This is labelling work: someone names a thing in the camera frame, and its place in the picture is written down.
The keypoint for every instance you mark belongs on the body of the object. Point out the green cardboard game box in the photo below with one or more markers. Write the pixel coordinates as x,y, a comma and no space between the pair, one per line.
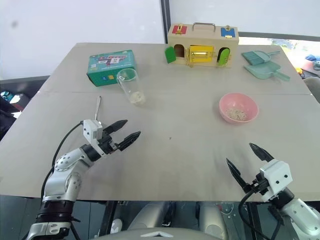
105,75

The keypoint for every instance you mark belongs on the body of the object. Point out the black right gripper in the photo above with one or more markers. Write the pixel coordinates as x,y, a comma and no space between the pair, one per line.
258,186

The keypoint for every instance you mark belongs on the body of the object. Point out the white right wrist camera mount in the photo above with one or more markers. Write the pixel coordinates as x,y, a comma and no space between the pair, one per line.
277,175

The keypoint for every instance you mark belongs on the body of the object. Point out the pink bowl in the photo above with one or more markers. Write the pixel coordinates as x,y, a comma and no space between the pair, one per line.
237,100

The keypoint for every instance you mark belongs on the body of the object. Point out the blue object in background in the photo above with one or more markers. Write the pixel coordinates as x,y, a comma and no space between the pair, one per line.
312,58

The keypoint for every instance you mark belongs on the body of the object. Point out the wooden lock box with doors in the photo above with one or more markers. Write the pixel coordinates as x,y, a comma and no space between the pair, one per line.
200,37

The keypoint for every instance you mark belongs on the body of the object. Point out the black table leg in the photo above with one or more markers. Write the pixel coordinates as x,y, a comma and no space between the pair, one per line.
107,217

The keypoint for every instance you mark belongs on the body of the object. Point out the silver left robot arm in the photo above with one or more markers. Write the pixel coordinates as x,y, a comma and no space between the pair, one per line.
62,175

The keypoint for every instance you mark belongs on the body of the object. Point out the grey robot torso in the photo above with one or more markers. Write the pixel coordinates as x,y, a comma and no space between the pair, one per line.
160,235

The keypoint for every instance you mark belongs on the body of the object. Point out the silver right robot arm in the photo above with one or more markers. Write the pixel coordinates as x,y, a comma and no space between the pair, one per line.
300,210

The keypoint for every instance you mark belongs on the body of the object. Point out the teal hand brush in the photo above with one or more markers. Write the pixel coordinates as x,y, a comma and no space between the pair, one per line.
255,57

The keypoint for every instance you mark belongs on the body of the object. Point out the grey rounded shape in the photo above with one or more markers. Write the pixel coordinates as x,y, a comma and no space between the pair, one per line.
150,215
212,217

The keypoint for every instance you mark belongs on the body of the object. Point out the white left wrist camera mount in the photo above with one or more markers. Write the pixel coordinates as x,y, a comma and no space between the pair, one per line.
90,130

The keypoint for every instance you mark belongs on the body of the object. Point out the dark window frame post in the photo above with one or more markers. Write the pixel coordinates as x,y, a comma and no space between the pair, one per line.
165,20

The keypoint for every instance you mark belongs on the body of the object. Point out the metal spoon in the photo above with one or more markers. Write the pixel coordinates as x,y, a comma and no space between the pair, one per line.
98,105

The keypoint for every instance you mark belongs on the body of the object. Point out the clear plastic cup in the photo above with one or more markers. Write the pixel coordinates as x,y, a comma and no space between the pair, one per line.
130,85

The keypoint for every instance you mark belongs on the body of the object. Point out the teal dustpan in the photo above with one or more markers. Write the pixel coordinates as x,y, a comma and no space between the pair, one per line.
262,71

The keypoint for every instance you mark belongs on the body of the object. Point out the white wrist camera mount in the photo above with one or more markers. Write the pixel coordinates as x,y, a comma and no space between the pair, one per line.
90,130
277,175

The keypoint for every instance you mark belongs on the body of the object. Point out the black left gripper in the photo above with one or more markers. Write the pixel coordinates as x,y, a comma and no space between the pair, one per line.
106,145

